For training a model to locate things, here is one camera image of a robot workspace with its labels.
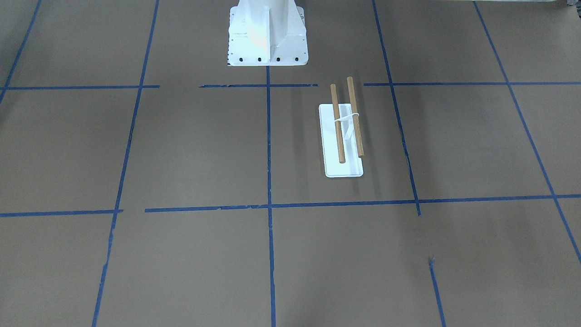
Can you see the white towel rack base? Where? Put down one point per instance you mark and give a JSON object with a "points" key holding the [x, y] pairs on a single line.
{"points": [[353, 167]]}

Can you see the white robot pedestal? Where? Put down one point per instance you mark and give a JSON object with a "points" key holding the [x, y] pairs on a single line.
{"points": [[267, 33]]}

